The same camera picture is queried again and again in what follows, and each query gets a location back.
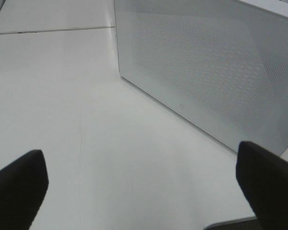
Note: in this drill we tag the white microwave door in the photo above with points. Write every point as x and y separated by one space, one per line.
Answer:
220 64

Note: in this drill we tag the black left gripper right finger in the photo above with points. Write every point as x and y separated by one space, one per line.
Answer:
263 179

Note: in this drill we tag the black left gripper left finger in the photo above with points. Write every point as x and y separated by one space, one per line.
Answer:
23 186

